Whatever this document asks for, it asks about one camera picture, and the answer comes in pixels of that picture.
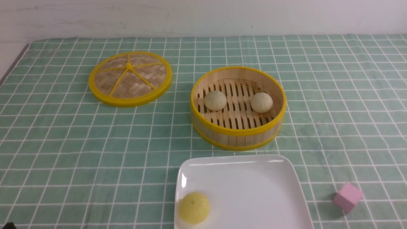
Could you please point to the yellow steamed bun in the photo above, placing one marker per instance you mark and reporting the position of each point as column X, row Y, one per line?
column 194, row 208

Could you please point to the yellow bamboo steamer basket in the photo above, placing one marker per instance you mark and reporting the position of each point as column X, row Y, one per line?
column 237, row 127

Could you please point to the pink cube block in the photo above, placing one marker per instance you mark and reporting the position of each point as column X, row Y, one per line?
column 347, row 197

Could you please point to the white square plate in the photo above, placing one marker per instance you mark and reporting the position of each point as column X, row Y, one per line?
column 244, row 192

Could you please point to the yellow bamboo steamer lid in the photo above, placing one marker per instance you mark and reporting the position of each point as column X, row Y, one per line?
column 130, row 79

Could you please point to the beige steamed bun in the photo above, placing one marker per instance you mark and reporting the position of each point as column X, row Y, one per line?
column 215, row 100
column 261, row 102

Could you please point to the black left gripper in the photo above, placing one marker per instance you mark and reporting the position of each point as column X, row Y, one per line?
column 9, row 226

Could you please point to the green checkered tablecloth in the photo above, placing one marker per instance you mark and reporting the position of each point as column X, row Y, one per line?
column 70, row 162

